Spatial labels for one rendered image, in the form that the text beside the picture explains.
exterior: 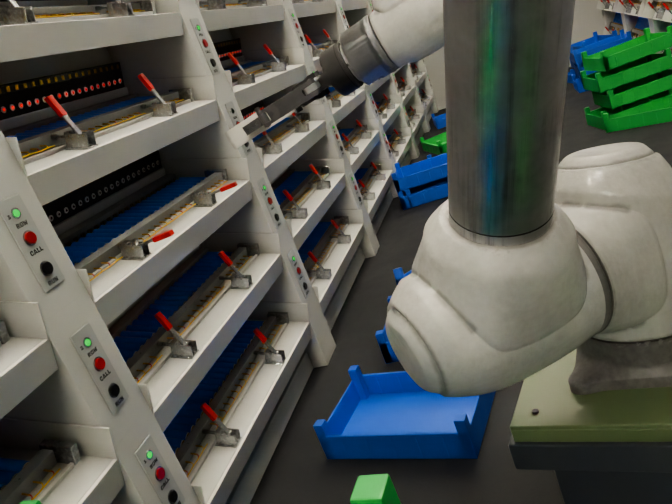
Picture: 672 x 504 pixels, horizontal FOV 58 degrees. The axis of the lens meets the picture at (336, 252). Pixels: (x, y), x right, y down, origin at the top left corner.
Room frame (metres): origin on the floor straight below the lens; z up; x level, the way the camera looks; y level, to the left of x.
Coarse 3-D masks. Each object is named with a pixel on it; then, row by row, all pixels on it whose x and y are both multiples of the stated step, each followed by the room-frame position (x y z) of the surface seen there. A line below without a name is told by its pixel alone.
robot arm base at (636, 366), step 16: (592, 352) 0.65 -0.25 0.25; (608, 352) 0.63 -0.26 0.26; (624, 352) 0.62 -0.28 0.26; (640, 352) 0.61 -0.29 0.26; (656, 352) 0.60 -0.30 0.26; (576, 368) 0.66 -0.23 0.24; (592, 368) 0.64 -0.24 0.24; (608, 368) 0.63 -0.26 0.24; (624, 368) 0.62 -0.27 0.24; (640, 368) 0.61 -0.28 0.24; (656, 368) 0.60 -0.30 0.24; (576, 384) 0.63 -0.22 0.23; (592, 384) 0.62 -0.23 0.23; (608, 384) 0.62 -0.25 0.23; (624, 384) 0.61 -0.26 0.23; (640, 384) 0.60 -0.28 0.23; (656, 384) 0.59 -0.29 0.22
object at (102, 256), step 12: (204, 180) 1.32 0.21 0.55; (216, 180) 1.35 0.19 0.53; (192, 192) 1.24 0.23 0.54; (168, 204) 1.17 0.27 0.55; (180, 204) 1.18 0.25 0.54; (156, 216) 1.10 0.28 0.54; (168, 216) 1.14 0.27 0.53; (132, 228) 1.05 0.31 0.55; (144, 228) 1.06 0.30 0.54; (120, 240) 0.99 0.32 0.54; (144, 240) 1.02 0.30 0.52; (96, 252) 0.95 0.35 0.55; (108, 252) 0.95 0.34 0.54; (120, 252) 0.98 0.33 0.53; (84, 264) 0.90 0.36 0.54; (96, 264) 0.92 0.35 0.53; (96, 276) 0.89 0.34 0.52
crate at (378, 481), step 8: (360, 480) 0.29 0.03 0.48; (368, 480) 0.29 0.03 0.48; (376, 480) 0.28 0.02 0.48; (384, 480) 0.28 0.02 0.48; (360, 488) 0.28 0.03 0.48; (368, 488) 0.28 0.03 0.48; (376, 488) 0.28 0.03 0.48; (384, 488) 0.28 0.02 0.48; (392, 488) 0.28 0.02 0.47; (352, 496) 0.28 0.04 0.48; (360, 496) 0.28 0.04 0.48; (368, 496) 0.27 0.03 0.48; (376, 496) 0.27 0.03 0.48; (384, 496) 0.27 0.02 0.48; (392, 496) 0.28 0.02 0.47
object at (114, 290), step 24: (192, 168) 1.42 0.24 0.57; (216, 168) 1.40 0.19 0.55; (240, 168) 1.38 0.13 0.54; (120, 192) 1.24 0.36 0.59; (240, 192) 1.32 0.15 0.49; (72, 216) 1.10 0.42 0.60; (192, 216) 1.15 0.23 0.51; (216, 216) 1.20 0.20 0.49; (168, 240) 1.03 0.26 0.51; (192, 240) 1.10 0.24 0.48; (120, 264) 0.95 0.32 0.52; (144, 264) 0.94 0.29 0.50; (168, 264) 1.01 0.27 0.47; (96, 288) 0.86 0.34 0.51; (120, 288) 0.87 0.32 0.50; (144, 288) 0.93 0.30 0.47; (120, 312) 0.87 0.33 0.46
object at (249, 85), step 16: (224, 48) 1.94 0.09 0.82; (240, 48) 2.06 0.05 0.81; (224, 64) 1.91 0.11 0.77; (240, 64) 1.97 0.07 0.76; (256, 64) 1.88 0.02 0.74; (272, 64) 1.87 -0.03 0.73; (288, 64) 2.04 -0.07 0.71; (304, 64) 2.03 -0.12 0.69; (240, 80) 1.62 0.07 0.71; (256, 80) 1.68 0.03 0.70; (272, 80) 1.73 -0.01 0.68; (288, 80) 1.86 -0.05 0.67; (240, 96) 1.51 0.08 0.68; (256, 96) 1.61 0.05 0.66
